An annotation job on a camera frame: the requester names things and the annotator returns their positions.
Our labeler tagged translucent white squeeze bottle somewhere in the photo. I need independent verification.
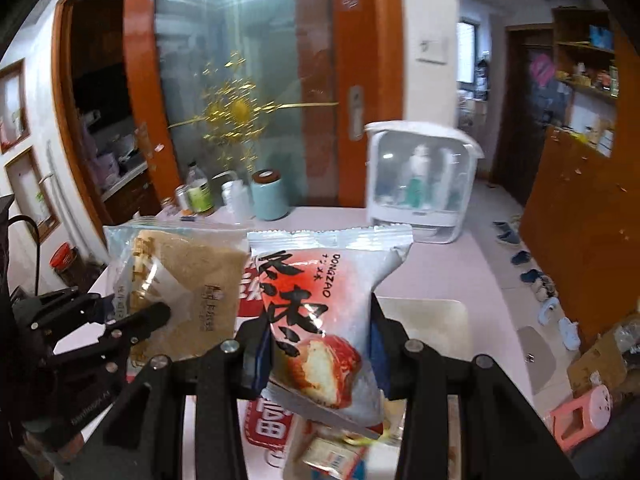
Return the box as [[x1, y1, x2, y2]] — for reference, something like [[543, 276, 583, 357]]
[[213, 170, 254, 223]]

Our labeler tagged mint green canister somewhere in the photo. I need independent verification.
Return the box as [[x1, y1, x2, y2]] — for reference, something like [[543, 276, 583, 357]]
[[250, 169, 290, 221]]

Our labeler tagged red white small snack pack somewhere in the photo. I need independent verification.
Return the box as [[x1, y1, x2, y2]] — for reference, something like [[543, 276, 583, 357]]
[[298, 434, 370, 480]]

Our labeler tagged red date snack pack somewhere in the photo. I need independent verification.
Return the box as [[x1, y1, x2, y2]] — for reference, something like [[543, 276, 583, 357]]
[[247, 224, 413, 439]]

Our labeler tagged pink plastic stool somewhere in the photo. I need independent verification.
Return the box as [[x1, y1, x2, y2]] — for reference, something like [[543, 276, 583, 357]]
[[544, 385, 613, 453]]

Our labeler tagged wooden shelf cabinet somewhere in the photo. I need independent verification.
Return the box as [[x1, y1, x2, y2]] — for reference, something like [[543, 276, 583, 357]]
[[520, 20, 639, 348]]

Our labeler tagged white cosmetic storage box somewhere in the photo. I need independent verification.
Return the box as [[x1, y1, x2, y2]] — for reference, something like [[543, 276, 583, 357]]
[[364, 120, 484, 245]]

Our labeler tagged metal tin can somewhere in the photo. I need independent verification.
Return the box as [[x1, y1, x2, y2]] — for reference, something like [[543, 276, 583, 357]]
[[175, 185, 193, 214]]

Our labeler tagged yellow Fuji bread pack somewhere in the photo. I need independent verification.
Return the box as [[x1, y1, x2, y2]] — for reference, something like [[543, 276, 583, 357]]
[[103, 217, 250, 367]]

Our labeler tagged white plastic storage bin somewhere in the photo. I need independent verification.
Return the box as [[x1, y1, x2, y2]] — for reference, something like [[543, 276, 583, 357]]
[[282, 297, 476, 480]]

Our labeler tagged clear bottle green label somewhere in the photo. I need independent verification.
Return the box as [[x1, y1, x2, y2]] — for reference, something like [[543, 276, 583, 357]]
[[186, 160, 214, 214]]

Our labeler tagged cardboard box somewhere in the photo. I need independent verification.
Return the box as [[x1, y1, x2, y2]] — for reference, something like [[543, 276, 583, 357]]
[[567, 313, 639, 398]]

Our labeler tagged white wall switch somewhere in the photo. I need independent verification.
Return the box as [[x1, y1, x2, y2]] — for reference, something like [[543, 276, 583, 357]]
[[414, 36, 449, 66]]

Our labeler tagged orange framed glass door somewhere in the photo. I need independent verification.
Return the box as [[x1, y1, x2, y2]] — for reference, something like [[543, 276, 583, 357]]
[[52, 0, 402, 230]]

